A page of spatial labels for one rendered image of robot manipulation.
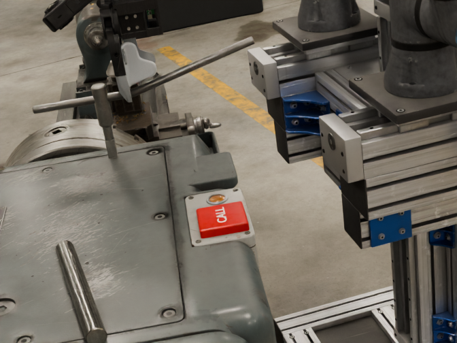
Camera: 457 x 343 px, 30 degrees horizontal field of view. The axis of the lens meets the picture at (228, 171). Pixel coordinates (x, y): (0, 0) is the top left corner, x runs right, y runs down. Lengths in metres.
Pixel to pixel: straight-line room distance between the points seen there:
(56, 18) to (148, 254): 0.37
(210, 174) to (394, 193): 0.56
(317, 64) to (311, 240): 1.48
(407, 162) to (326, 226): 1.90
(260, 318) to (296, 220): 2.69
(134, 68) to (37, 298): 0.39
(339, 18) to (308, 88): 0.18
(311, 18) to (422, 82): 0.52
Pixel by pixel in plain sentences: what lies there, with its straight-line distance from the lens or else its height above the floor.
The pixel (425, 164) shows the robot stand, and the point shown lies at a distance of 1.67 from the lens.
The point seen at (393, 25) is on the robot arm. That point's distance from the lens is 1.62.
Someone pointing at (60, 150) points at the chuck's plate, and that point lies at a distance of 1.42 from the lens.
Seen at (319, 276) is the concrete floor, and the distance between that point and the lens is 3.22.
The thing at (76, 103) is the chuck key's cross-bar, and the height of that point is 1.35.
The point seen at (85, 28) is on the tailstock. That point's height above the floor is 1.11.
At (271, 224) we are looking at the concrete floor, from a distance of 3.58.
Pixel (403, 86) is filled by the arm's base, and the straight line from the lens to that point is 1.62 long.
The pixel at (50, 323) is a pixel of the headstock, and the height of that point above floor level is 1.25.
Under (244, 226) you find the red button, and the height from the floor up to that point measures 1.26.
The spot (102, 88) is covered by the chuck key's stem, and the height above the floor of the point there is 1.37.
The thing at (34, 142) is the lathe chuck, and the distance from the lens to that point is 1.49.
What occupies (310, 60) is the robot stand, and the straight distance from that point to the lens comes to 2.05.
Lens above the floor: 1.77
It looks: 26 degrees down
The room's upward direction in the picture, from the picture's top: 9 degrees counter-clockwise
